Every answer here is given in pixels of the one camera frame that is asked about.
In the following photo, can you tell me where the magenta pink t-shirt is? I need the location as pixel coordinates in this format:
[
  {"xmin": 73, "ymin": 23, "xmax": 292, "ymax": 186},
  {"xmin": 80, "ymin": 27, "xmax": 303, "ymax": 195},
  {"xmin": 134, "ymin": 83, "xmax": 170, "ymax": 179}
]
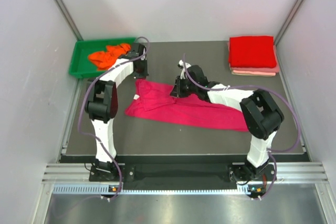
[{"xmin": 124, "ymin": 80, "xmax": 248, "ymax": 132}]

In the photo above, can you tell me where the folded peach t-shirt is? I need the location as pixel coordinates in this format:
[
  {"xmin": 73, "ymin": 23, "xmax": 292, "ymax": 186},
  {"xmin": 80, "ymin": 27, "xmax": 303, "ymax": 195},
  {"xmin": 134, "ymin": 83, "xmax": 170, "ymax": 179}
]
[{"xmin": 231, "ymin": 70, "xmax": 277, "ymax": 77}]

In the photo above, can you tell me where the folded red t-shirt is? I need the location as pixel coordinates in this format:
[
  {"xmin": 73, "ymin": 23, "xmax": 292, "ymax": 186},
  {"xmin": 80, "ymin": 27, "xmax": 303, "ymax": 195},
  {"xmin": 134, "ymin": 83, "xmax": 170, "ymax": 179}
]
[{"xmin": 228, "ymin": 36, "xmax": 277, "ymax": 68}]

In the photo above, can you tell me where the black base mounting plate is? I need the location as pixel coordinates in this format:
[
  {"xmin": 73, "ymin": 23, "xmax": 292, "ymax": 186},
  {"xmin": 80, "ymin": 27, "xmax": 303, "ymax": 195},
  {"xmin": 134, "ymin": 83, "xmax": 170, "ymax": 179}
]
[{"xmin": 89, "ymin": 154, "xmax": 276, "ymax": 188}]

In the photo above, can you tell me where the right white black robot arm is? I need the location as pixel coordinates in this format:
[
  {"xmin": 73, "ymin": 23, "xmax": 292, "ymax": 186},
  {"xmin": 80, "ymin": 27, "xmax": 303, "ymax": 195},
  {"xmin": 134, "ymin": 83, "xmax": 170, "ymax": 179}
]
[{"xmin": 170, "ymin": 61, "xmax": 285, "ymax": 181}]

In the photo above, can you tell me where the slotted grey cable duct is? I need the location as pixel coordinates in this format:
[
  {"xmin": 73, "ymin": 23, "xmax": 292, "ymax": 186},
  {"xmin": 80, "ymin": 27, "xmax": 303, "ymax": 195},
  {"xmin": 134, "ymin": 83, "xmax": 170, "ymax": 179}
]
[{"xmin": 52, "ymin": 184, "xmax": 263, "ymax": 196}]

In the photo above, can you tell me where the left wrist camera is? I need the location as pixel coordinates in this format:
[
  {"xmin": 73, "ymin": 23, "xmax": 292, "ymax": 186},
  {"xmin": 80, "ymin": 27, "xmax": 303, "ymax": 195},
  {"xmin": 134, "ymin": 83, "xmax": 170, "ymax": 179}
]
[{"xmin": 140, "ymin": 51, "xmax": 146, "ymax": 61}]

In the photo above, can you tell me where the aluminium frame rail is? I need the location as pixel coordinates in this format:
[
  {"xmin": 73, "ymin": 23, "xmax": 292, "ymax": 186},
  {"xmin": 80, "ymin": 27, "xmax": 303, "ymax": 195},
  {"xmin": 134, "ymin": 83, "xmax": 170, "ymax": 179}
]
[{"xmin": 42, "ymin": 163, "xmax": 91, "ymax": 183}]

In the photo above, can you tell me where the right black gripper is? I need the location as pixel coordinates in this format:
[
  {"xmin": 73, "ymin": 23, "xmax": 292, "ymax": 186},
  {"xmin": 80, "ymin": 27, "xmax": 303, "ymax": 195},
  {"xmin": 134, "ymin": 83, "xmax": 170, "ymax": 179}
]
[{"xmin": 170, "ymin": 76, "xmax": 198, "ymax": 98}]

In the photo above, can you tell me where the orange t-shirt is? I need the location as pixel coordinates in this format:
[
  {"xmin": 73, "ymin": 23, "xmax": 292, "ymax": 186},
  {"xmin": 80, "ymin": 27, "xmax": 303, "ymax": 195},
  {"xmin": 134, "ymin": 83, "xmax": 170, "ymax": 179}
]
[{"xmin": 88, "ymin": 43, "xmax": 131, "ymax": 71}]

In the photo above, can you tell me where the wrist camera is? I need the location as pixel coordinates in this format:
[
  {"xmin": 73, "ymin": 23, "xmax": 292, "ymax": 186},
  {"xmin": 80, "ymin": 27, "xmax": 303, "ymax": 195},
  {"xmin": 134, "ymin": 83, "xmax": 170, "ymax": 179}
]
[
  {"xmin": 177, "ymin": 60, "xmax": 191, "ymax": 79},
  {"xmin": 140, "ymin": 51, "xmax": 146, "ymax": 61}
]

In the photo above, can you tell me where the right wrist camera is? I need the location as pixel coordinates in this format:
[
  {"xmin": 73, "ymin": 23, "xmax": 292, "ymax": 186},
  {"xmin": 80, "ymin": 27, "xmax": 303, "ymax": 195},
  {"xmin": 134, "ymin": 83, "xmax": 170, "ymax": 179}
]
[{"xmin": 177, "ymin": 60, "xmax": 191, "ymax": 79}]

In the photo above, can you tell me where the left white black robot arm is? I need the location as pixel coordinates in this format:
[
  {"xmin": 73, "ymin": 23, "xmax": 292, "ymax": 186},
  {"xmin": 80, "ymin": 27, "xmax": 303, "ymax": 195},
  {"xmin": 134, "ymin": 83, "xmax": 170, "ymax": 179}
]
[{"xmin": 84, "ymin": 42, "xmax": 148, "ymax": 182}]

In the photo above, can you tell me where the green plastic bin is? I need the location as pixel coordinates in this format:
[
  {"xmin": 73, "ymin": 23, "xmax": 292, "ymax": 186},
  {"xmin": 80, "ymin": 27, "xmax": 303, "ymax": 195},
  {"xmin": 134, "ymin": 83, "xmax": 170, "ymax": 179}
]
[{"xmin": 69, "ymin": 37, "xmax": 135, "ymax": 79}]

